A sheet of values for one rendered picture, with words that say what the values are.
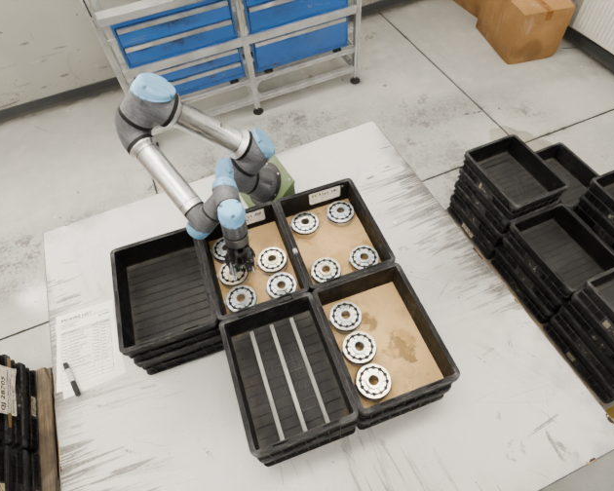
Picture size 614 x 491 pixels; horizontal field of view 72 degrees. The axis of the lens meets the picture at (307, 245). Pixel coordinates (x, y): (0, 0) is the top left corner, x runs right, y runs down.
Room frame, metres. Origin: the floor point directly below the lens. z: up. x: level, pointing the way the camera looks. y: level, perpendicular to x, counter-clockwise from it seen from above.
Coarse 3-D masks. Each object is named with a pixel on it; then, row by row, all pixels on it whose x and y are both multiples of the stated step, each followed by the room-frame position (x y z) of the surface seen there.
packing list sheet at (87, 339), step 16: (96, 304) 0.80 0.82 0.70; (112, 304) 0.80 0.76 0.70; (64, 320) 0.75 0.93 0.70; (80, 320) 0.75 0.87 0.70; (96, 320) 0.74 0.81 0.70; (112, 320) 0.73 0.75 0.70; (64, 336) 0.69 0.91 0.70; (80, 336) 0.68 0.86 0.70; (96, 336) 0.67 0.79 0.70; (112, 336) 0.66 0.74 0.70; (64, 352) 0.62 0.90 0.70; (80, 352) 0.62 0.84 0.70; (96, 352) 0.61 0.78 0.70; (112, 352) 0.60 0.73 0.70; (80, 368) 0.56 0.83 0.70; (96, 368) 0.55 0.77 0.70; (112, 368) 0.54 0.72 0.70; (64, 384) 0.51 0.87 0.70; (80, 384) 0.50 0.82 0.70; (96, 384) 0.50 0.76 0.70
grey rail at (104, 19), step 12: (144, 0) 2.65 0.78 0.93; (156, 0) 2.63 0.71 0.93; (168, 0) 2.62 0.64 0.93; (180, 0) 2.63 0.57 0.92; (192, 0) 2.65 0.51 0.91; (204, 0) 2.67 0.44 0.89; (96, 12) 2.57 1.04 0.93; (108, 12) 2.56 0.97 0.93; (120, 12) 2.54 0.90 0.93; (132, 12) 2.54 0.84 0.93; (144, 12) 2.56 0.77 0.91; (156, 12) 2.58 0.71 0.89; (108, 24) 2.50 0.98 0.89
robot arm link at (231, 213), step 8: (232, 200) 0.81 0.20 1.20; (224, 208) 0.78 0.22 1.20; (232, 208) 0.77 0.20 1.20; (240, 208) 0.77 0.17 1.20; (224, 216) 0.75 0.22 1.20; (232, 216) 0.75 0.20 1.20; (240, 216) 0.75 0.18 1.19; (224, 224) 0.75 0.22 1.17; (232, 224) 0.74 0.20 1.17; (240, 224) 0.75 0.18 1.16; (224, 232) 0.75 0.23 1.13; (232, 232) 0.74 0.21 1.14; (240, 232) 0.75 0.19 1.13; (232, 240) 0.74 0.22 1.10; (240, 240) 0.74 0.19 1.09
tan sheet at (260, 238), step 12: (252, 228) 0.98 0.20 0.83; (264, 228) 0.98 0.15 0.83; (276, 228) 0.97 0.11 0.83; (216, 240) 0.95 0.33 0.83; (252, 240) 0.93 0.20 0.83; (264, 240) 0.92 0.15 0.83; (276, 240) 0.92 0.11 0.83; (216, 264) 0.84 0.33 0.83; (288, 264) 0.80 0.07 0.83; (252, 276) 0.77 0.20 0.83; (264, 276) 0.77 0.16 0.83; (228, 288) 0.73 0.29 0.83; (252, 288) 0.72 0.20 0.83; (264, 288) 0.72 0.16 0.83; (300, 288) 0.70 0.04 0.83; (240, 300) 0.68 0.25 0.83; (264, 300) 0.67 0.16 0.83; (228, 312) 0.64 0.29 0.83
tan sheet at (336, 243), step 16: (320, 208) 1.04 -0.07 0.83; (288, 224) 0.98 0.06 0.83; (304, 224) 0.97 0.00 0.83; (320, 224) 0.97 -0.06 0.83; (352, 224) 0.95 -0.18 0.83; (304, 240) 0.90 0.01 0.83; (320, 240) 0.89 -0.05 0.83; (336, 240) 0.89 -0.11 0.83; (352, 240) 0.88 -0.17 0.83; (368, 240) 0.87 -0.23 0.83; (304, 256) 0.83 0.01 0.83; (320, 256) 0.82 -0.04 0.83; (336, 256) 0.81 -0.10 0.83
